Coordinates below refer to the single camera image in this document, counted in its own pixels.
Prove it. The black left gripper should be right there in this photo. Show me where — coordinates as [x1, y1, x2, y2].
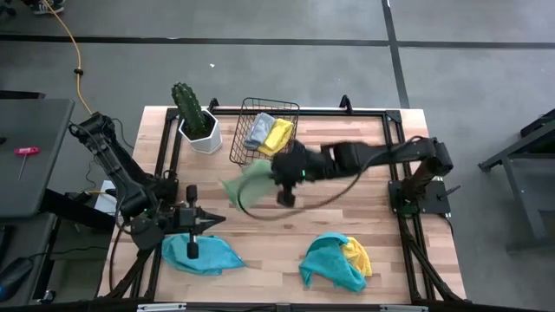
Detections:
[172, 184, 227, 261]

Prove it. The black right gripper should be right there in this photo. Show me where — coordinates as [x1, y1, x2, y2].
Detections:
[270, 139, 314, 209]

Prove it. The yellow microfiber towel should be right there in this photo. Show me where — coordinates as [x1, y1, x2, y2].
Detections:
[257, 118, 296, 158]
[342, 236, 374, 278]

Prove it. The green microfiber towel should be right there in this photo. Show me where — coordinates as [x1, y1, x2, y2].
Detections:
[221, 159, 279, 214]

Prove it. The black wire basket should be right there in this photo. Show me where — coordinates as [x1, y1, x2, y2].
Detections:
[228, 96, 301, 168]

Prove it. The grey microfiber towel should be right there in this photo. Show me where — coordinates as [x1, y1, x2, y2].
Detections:
[243, 112, 278, 152]

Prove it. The teal microfiber towel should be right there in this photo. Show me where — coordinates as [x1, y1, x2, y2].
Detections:
[297, 231, 368, 294]
[160, 233, 248, 277]

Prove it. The white hexagonal plant pot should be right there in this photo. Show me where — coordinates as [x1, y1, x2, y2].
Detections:
[177, 107, 224, 155]

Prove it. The white paper sheet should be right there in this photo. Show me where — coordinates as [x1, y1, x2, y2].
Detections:
[92, 179, 114, 213]

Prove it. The grey side desk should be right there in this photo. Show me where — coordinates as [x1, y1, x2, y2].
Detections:
[0, 98, 76, 218]

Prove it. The dark low desk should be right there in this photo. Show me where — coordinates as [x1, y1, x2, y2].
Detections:
[0, 188, 118, 307]

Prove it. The black computer mouse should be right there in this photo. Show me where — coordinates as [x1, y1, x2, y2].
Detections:
[0, 256, 36, 302]

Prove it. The dark grey metal table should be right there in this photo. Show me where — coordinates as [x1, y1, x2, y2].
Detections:
[478, 107, 555, 253]

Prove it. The person's shoe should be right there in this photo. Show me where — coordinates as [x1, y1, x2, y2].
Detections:
[32, 0, 67, 16]

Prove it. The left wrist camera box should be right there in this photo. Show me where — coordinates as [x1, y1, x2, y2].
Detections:
[178, 206, 197, 228]

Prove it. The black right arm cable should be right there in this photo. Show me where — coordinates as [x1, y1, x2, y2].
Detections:
[235, 149, 383, 223]

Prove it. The silver metal bracket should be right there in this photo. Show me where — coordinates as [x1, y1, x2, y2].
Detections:
[380, 304, 429, 312]
[136, 302, 188, 312]

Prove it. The black aluminium table frame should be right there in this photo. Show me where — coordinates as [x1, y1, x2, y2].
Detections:
[102, 94, 468, 304]

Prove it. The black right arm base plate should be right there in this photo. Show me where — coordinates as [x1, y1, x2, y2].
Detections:
[388, 179, 453, 217]

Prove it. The red-handled hex key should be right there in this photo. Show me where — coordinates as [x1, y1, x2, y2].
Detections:
[12, 146, 42, 183]

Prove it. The yellow extension cable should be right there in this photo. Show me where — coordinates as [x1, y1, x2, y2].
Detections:
[51, 0, 95, 114]

